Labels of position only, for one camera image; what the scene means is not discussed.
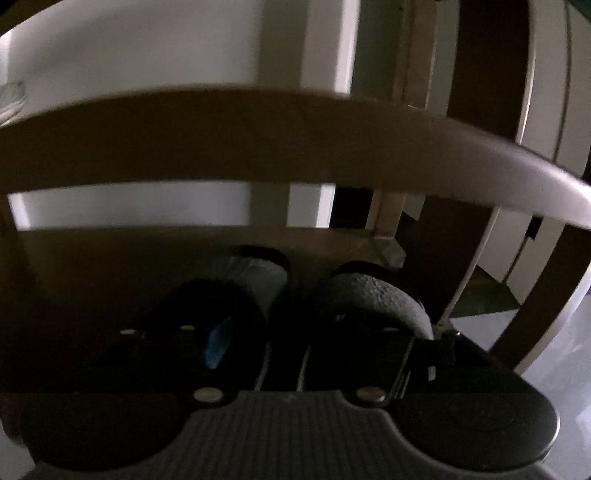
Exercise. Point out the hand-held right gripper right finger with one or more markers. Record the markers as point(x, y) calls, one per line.
point(388, 350)

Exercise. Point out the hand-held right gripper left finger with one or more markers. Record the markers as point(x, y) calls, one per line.
point(214, 346)

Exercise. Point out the wooden shoe rack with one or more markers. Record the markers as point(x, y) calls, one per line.
point(231, 138)

